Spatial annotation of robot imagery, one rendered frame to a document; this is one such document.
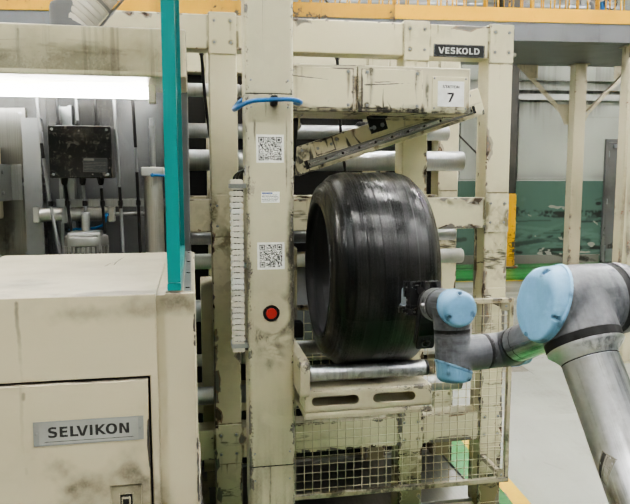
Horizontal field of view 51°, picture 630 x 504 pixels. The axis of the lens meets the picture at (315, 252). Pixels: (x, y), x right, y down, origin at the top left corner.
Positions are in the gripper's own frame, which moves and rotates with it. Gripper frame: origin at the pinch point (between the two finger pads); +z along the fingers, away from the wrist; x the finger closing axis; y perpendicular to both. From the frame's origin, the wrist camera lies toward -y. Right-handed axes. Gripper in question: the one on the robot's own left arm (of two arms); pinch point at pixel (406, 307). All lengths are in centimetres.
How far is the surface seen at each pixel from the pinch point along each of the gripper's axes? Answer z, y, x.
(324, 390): 13.4, -22.4, 19.2
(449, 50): 67, 89, -41
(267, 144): 15, 44, 33
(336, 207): 8.2, 26.4, 15.7
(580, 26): 481, 258, -361
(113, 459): -63, -15, 65
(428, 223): 2.9, 21.5, -7.6
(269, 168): 15, 38, 32
